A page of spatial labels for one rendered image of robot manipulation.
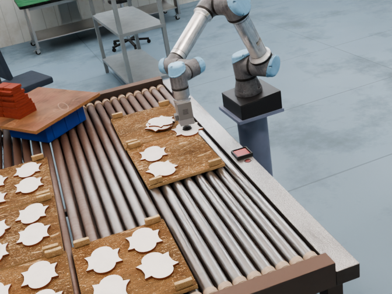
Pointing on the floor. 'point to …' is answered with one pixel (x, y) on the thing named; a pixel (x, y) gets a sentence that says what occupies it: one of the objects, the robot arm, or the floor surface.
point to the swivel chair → (28, 81)
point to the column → (255, 136)
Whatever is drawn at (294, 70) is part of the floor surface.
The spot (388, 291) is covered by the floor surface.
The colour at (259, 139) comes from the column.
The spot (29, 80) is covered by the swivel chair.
